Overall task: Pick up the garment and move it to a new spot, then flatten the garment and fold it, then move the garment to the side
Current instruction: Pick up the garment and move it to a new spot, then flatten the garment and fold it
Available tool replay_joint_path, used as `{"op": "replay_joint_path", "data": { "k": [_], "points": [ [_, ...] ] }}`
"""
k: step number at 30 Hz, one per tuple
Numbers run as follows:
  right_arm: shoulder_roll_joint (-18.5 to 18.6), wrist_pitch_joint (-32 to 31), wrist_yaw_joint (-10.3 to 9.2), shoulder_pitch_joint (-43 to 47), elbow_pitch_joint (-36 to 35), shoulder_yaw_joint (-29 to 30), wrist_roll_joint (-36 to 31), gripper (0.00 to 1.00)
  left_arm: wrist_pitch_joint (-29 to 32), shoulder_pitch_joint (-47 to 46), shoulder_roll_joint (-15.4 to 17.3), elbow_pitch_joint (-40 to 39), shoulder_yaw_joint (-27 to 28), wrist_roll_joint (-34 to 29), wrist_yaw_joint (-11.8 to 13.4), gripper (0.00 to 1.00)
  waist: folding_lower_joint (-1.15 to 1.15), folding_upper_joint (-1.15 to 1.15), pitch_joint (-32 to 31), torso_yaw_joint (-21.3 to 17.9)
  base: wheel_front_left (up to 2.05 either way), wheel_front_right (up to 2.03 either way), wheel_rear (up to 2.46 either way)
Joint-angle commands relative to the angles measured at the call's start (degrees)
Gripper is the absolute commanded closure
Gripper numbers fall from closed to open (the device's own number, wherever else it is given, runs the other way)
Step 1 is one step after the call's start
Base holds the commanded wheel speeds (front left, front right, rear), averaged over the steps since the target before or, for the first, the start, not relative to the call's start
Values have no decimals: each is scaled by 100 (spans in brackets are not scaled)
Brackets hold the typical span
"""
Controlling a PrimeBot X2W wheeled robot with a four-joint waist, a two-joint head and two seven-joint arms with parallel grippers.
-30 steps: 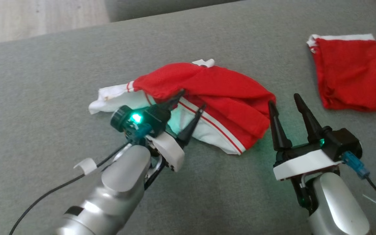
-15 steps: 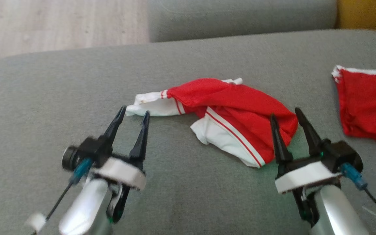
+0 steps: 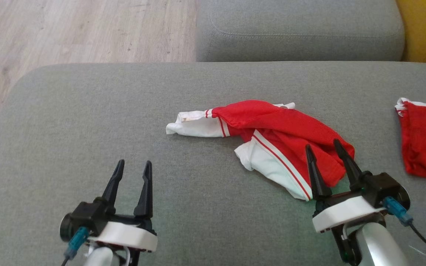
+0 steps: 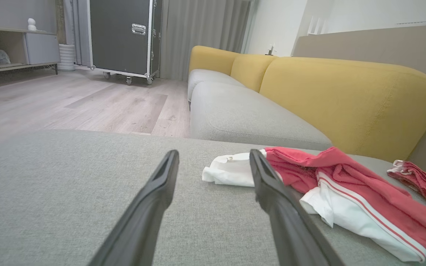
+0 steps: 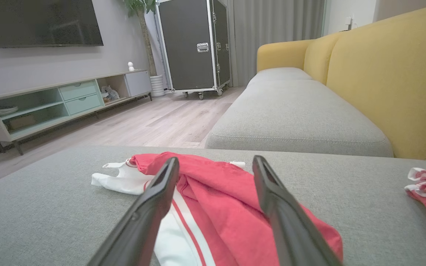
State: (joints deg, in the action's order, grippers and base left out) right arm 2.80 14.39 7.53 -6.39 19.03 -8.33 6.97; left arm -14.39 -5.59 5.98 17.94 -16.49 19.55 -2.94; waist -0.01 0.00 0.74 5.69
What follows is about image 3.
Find camera cable blue plug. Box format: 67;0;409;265
61;226;90;266
382;196;426;266

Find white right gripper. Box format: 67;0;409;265
305;139;387;234

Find red Bulls jersey white stripes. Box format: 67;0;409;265
166;100;355;202

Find left camera cable blue plug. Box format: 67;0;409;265
61;226;90;266

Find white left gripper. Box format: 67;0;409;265
87;159;159;255

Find right camera cable blue plug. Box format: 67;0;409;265
382;196;426;266

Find large grey sofa seat cushion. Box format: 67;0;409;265
0;61;426;266

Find small grey sofa cushion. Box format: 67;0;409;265
196;0;406;62

